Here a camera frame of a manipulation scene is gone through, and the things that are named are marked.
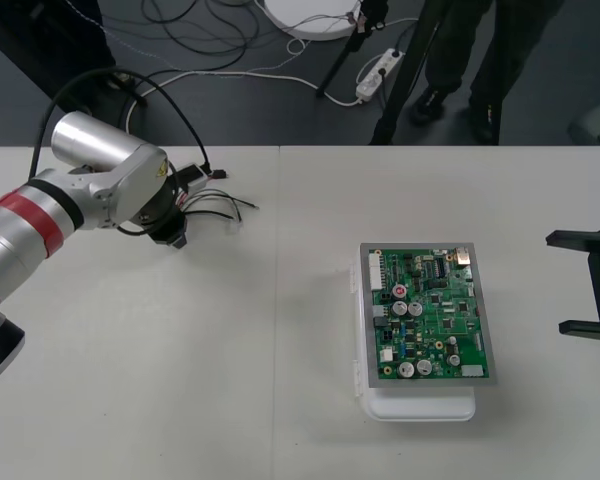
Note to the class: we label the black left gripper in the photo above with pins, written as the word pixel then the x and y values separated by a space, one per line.
pixel 170 236

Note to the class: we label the silver and black left arm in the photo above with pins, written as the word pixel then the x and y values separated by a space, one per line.
pixel 95 145

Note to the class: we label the black stand legs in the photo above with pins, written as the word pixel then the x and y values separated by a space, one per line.
pixel 130 92

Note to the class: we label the grey plastic case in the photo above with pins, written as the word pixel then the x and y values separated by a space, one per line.
pixel 597 127

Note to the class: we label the white round base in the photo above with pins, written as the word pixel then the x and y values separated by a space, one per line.
pixel 310 20

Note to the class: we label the white power strip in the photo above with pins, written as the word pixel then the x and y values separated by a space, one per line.
pixel 375 75

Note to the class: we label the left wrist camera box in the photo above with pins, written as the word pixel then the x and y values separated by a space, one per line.
pixel 196 174

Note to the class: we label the green circuit board grey frame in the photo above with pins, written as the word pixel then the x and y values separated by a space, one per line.
pixel 430 320

